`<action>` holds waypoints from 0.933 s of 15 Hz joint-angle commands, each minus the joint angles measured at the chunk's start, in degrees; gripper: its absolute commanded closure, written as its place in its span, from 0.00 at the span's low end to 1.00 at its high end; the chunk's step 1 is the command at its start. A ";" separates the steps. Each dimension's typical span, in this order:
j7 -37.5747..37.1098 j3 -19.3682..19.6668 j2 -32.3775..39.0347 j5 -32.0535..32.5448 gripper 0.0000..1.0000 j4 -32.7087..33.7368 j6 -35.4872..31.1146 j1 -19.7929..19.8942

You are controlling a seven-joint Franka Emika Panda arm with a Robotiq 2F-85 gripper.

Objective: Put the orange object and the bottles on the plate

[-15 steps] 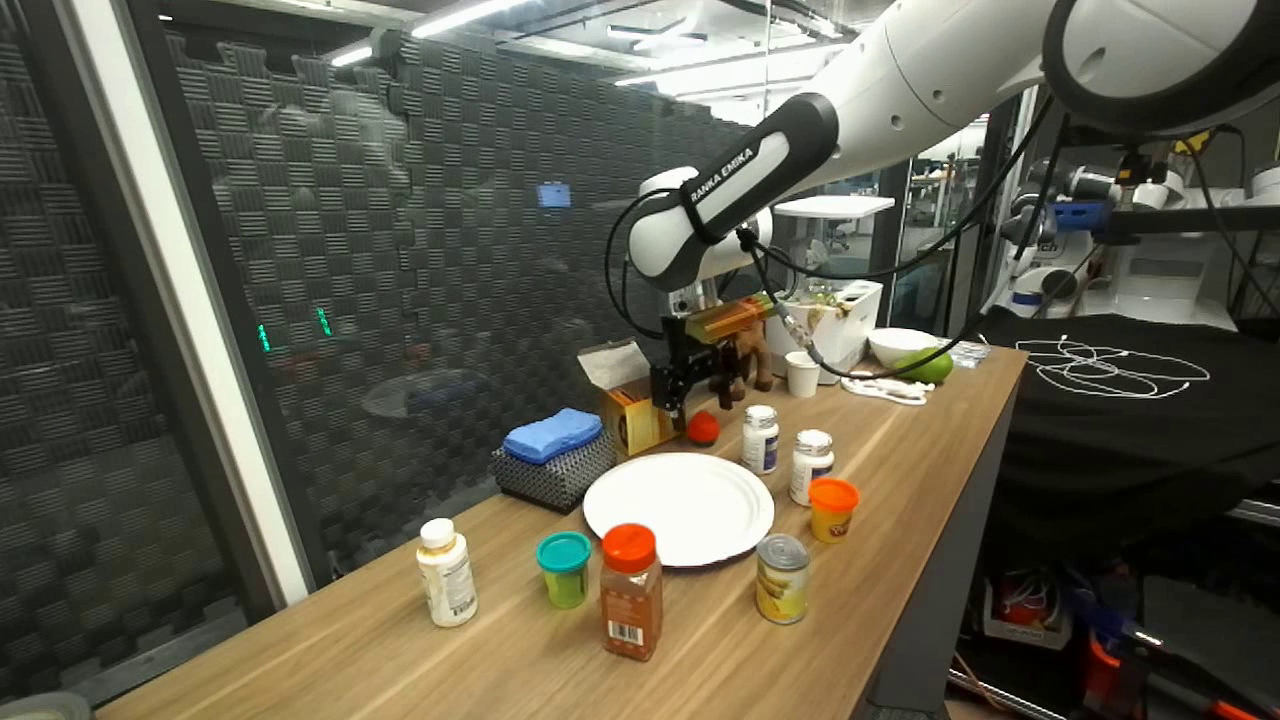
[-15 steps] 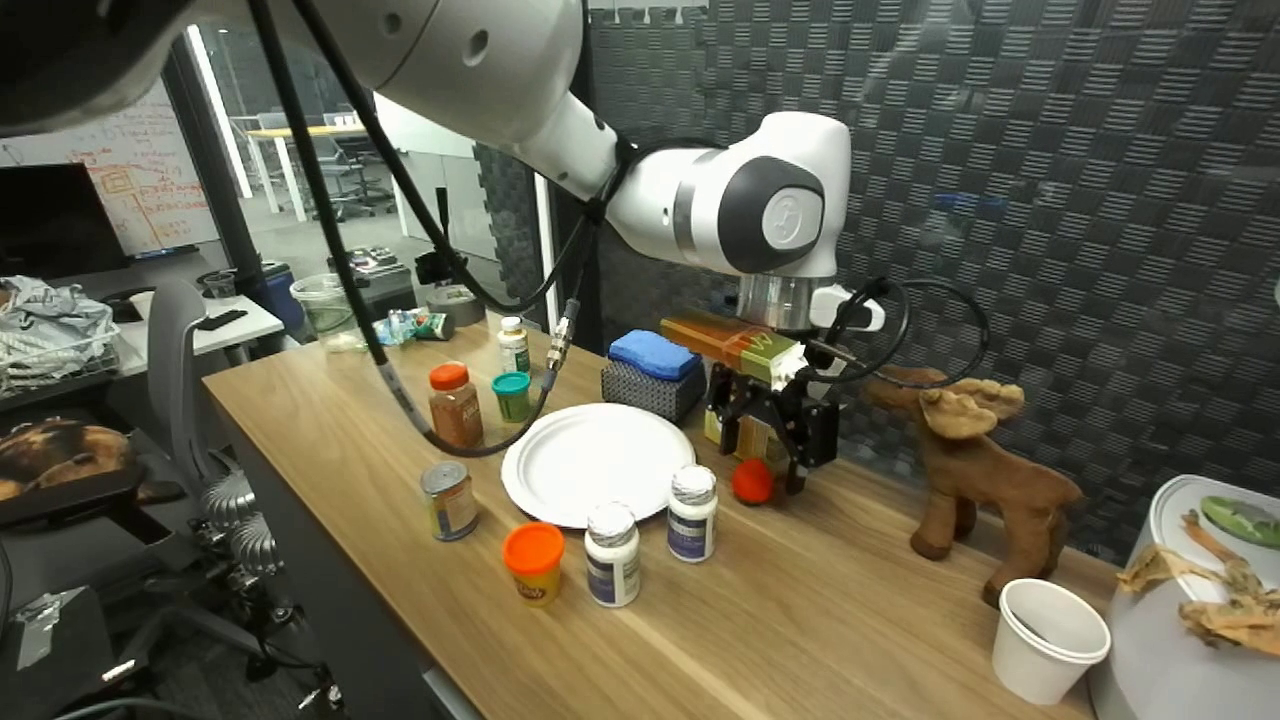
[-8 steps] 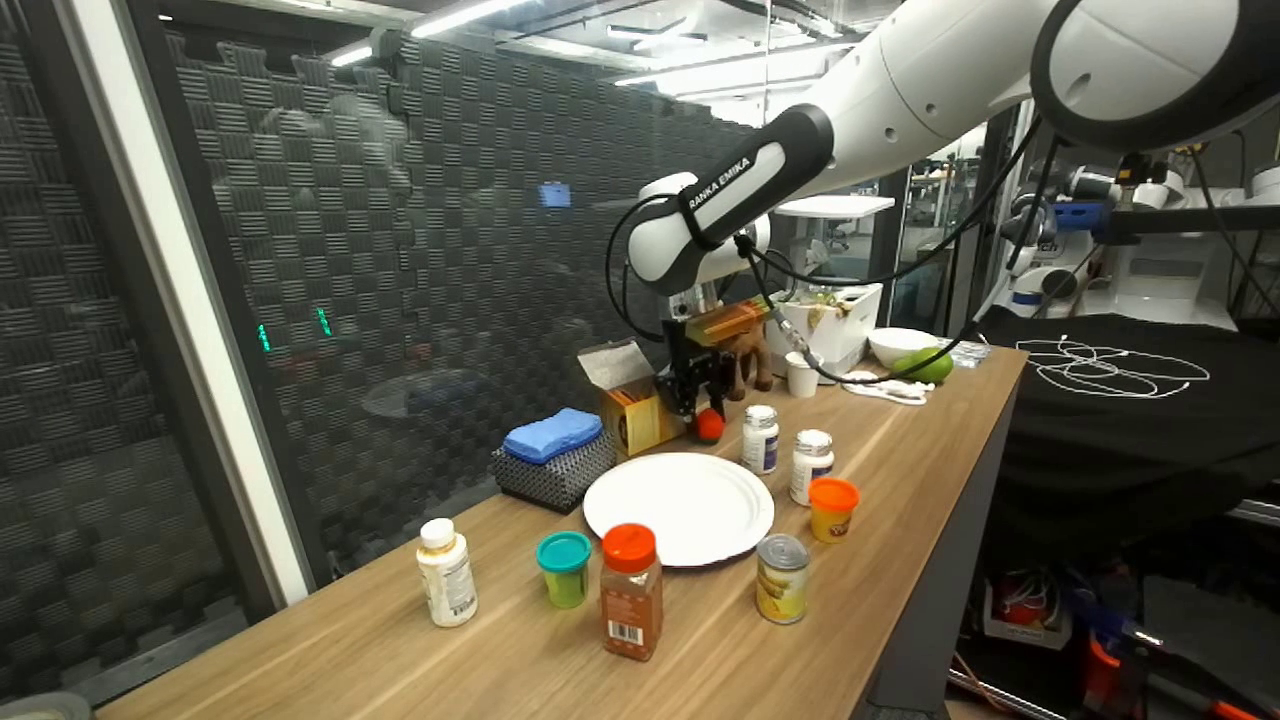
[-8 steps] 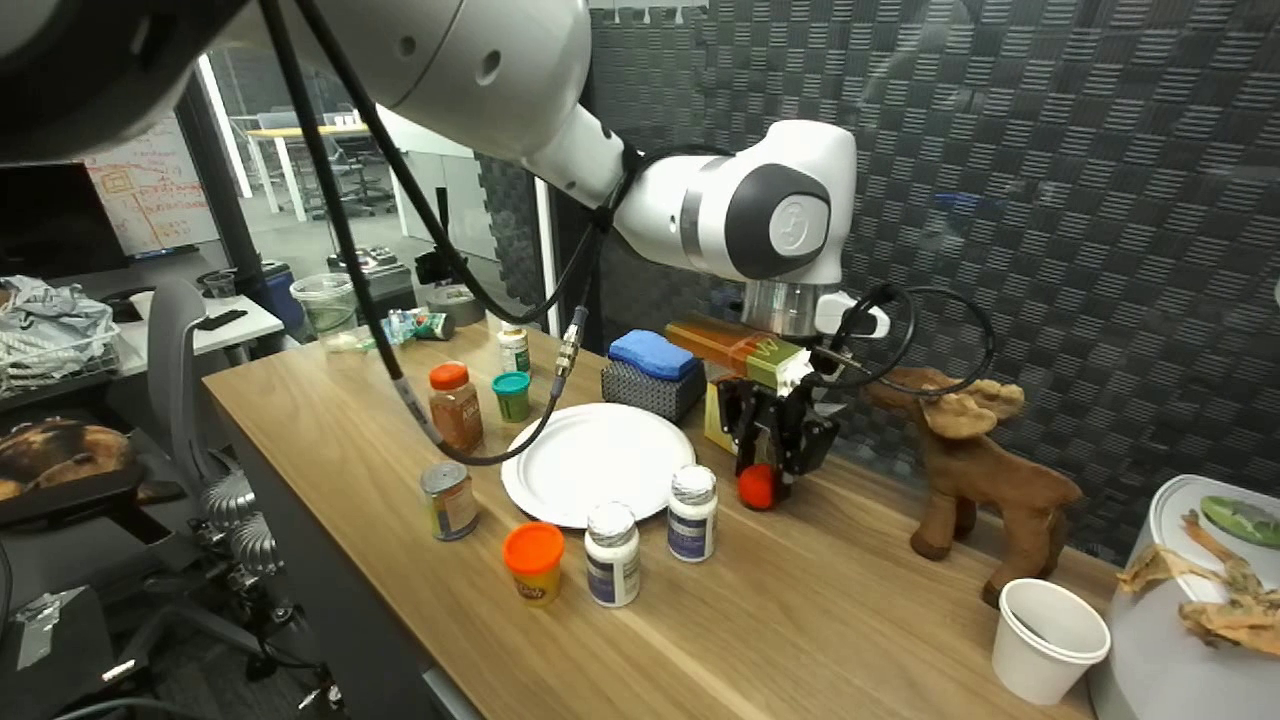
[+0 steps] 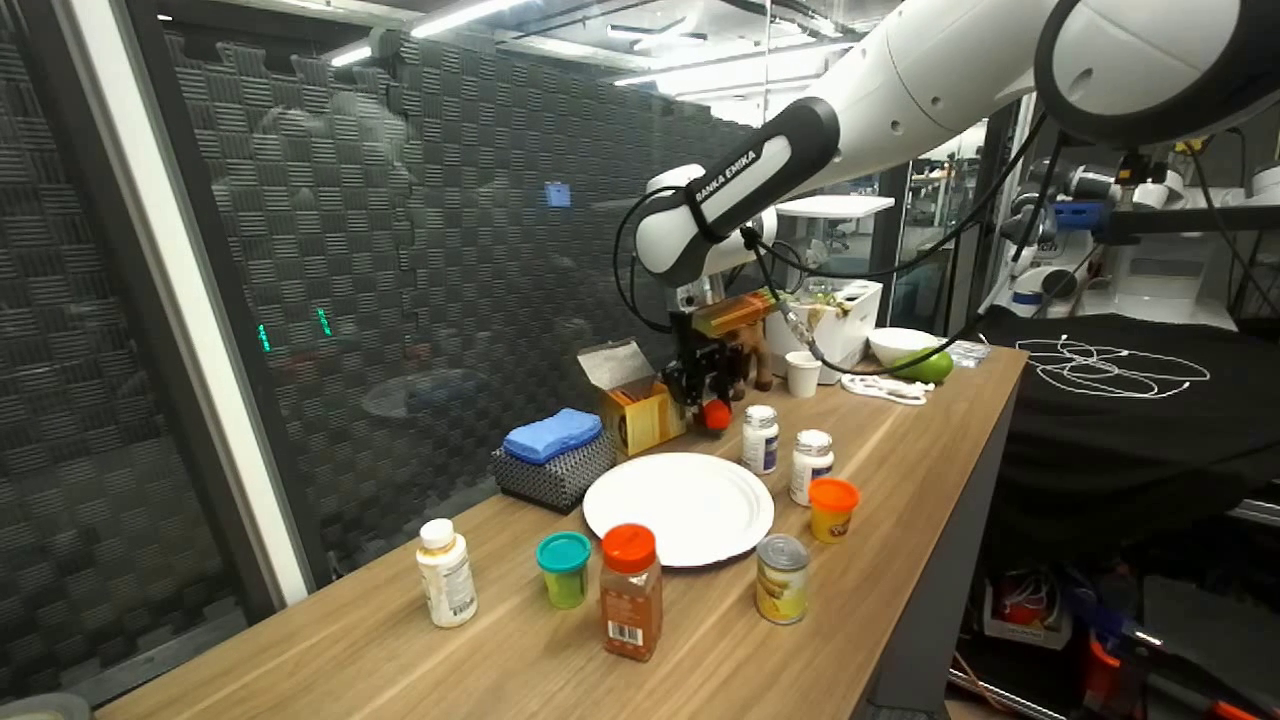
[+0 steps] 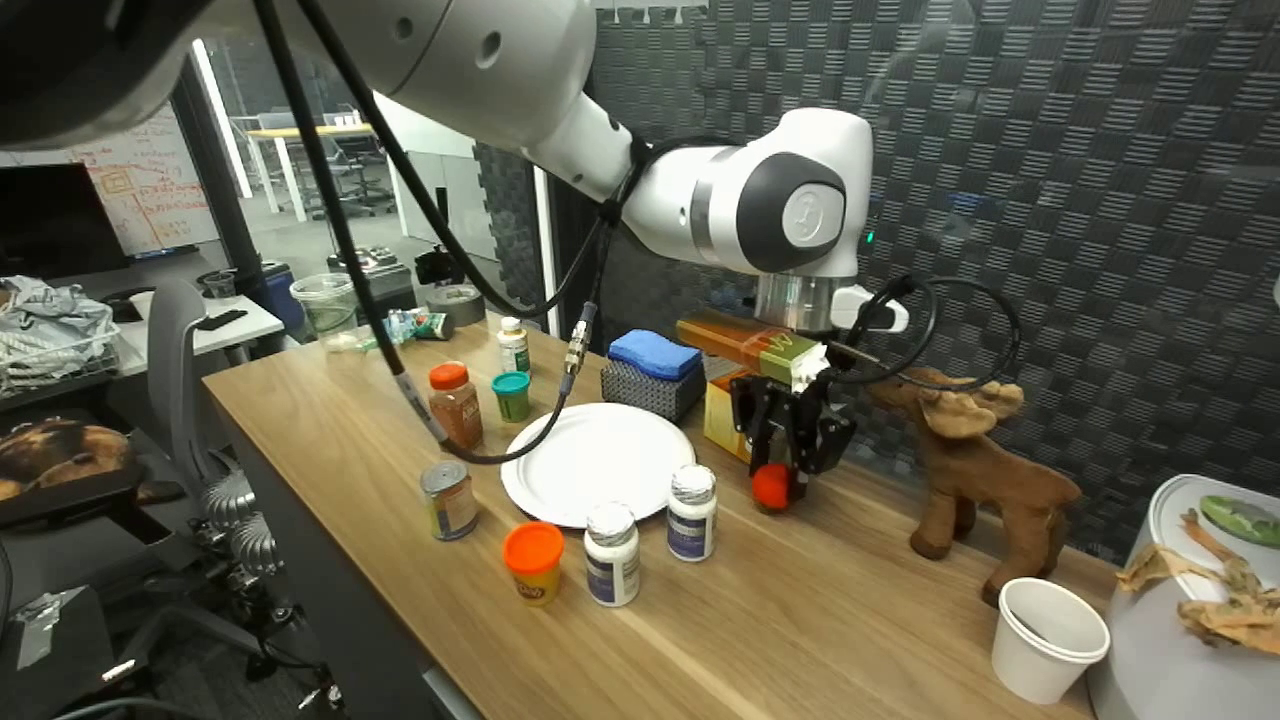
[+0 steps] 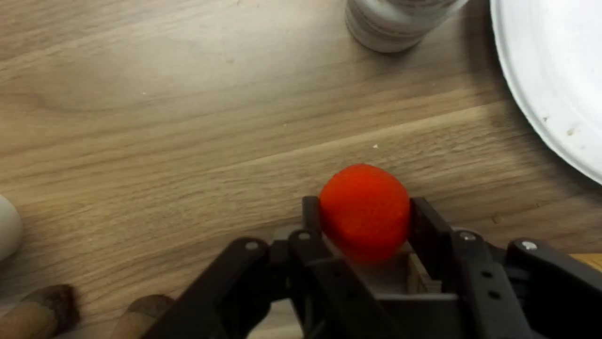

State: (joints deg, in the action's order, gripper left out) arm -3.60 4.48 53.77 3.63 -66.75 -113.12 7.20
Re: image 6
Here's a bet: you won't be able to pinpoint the small yellow tin can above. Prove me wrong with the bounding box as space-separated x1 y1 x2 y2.
419 456 484 547

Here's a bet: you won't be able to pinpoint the clear plastic container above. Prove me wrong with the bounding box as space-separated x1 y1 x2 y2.
289 267 365 339

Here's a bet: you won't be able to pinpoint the teal lid small tub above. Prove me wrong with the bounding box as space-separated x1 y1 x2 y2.
489 368 538 427

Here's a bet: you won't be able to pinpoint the brown cushion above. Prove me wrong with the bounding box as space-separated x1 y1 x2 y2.
0 413 150 528

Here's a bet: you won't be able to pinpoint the brown crinkled scraps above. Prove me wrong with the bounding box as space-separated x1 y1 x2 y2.
1117 512 1280 664

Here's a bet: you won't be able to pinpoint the red tomato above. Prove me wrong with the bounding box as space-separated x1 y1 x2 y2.
747 460 803 518

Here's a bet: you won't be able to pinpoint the grey foam block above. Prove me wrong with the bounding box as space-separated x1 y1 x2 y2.
599 358 707 427

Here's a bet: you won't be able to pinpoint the white paper cup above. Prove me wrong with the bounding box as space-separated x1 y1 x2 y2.
990 576 1117 711

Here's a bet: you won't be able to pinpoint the white paper plate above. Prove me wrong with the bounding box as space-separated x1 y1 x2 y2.
501 401 701 533

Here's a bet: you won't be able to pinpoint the white side desk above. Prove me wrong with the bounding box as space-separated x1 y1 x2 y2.
111 291 289 382

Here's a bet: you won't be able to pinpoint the black monitor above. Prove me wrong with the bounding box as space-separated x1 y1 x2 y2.
0 155 142 283

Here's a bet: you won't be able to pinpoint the orange lid dough tub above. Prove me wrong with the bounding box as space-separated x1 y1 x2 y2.
501 520 572 605

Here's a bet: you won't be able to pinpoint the crumpled teal packet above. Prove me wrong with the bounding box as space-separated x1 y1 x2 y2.
325 305 458 358

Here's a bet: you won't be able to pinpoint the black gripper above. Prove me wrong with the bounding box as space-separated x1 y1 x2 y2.
738 377 856 481

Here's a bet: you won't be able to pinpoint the pile of grey clothes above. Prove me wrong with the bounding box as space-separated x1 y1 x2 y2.
0 273 120 401

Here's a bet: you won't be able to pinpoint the grey tape roll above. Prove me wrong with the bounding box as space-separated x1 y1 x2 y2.
426 281 491 333

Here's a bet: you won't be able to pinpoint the brown plush moose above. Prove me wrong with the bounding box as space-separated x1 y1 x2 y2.
862 365 1090 612

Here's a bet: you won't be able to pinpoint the spice jar orange lid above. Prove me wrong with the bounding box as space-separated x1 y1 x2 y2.
427 359 489 460

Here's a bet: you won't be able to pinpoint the open yellow cardboard box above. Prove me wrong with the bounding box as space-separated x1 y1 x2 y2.
701 368 819 481

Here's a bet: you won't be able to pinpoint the white pill bottle blue label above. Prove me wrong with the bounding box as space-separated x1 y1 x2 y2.
663 460 725 569
584 501 644 617

